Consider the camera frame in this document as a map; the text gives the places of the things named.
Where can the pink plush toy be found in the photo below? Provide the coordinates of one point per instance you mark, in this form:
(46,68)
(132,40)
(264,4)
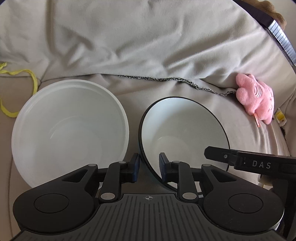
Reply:
(256,97)

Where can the yellow ribbon loop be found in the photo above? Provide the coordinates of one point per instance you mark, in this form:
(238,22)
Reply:
(17,87)

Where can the small yellow white object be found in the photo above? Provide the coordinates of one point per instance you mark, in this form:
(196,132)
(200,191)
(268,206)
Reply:
(280,117)

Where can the blue enamel bowl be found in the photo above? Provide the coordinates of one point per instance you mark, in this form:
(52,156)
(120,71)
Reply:
(182,129)

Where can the navy blue book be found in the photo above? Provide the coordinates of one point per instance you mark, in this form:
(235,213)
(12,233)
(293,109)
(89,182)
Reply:
(273,28)

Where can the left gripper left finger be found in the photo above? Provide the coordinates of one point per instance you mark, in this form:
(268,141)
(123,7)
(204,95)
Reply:
(119,173)

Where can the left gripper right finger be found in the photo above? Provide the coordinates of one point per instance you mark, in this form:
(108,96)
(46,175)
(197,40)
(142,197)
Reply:
(179,173)

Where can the beige sofa cover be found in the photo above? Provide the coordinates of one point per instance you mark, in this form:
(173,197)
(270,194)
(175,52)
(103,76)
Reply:
(143,51)

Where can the brown plush toy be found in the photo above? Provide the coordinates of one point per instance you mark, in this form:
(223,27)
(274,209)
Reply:
(269,9)

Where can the white plastic tub bowl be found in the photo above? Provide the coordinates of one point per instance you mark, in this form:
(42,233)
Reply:
(67,125)

